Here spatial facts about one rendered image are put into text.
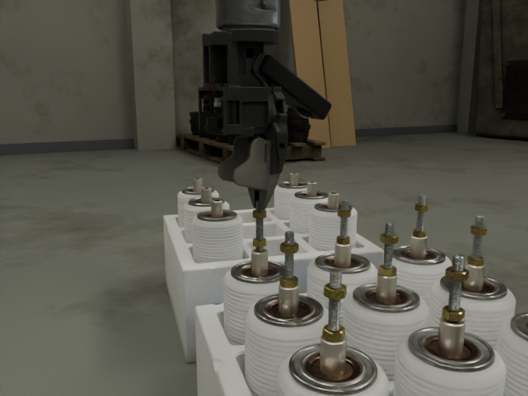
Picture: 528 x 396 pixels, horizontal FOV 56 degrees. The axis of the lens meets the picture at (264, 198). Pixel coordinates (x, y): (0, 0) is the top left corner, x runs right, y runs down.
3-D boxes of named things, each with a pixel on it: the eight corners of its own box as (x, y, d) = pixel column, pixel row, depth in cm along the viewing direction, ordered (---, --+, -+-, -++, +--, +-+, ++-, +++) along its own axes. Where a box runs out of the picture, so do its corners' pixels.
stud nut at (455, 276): (466, 275, 45) (467, 266, 45) (469, 282, 43) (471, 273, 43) (443, 273, 45) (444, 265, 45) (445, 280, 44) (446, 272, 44)
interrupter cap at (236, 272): (261, 260, 70) (261, 255, 70) (300, 275, 65) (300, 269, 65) (218, 274, 65) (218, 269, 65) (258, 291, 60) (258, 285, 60)
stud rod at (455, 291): (456, 331, 46) (463, 254, 44) (458, 336, 45) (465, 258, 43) (445, 330, 46) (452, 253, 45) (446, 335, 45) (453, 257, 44)
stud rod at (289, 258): (282, 298, 54) (283, 231, 52) (290, 296, 54) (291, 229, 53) (287, 301, 53) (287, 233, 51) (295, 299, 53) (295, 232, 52)
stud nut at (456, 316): (463, 314, 46) (463, 306, 46) (466, 322, 44) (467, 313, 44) (440, 312, 46) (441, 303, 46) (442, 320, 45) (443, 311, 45)
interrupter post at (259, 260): (260, 269, 67) (260, 246, 66) (272, 274, 65) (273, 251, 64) (247, 274, 65) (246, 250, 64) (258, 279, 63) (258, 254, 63)
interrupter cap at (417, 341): (393, 353, 46) (393, 346, 46) (428, 325, 51) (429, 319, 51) (476, 386, 41) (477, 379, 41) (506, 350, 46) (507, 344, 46)
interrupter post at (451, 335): (431, 353, 46) (434, 320, 45) (442, 342, 48) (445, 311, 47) (457, 362, 44) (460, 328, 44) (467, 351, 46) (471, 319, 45)
